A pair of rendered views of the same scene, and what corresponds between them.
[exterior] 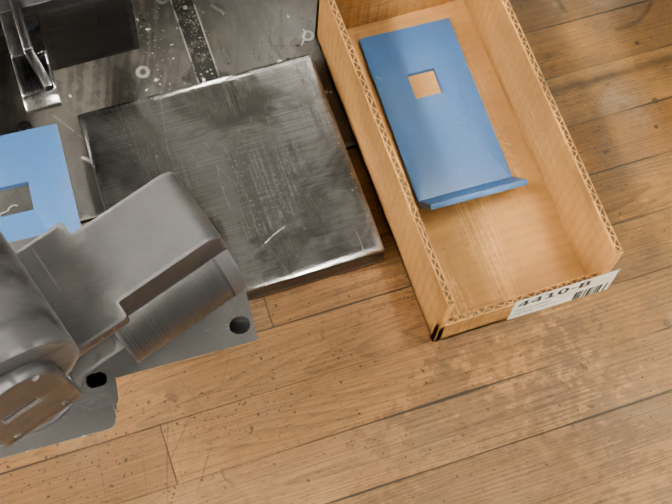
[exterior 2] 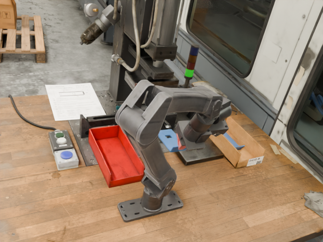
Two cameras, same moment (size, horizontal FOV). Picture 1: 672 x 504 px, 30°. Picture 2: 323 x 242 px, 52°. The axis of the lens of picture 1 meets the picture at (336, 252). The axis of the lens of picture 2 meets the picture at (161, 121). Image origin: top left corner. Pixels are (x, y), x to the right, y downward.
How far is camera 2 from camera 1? 75 cm
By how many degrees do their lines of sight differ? 34
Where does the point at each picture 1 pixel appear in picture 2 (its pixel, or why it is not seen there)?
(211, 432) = (202, 179)
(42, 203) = (173, 137)
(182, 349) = (219, 128)
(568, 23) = not seen: hidden behind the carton
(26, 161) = (168, 132)
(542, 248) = (249, 157)
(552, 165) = (247, 143)
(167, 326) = (223, 114)
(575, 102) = not seen: hidden behind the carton
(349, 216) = (217, 150)
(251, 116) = not seen: hidden behind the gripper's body
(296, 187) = (206, 146)
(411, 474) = (238, 185)
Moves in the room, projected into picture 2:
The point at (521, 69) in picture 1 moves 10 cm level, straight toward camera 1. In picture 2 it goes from (239, 130) to (238, 143)
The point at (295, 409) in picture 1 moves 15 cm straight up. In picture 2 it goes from (215, 176) to (226, 143)
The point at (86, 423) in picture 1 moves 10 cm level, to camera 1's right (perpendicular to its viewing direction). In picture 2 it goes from (201, 146) to (232, 150)
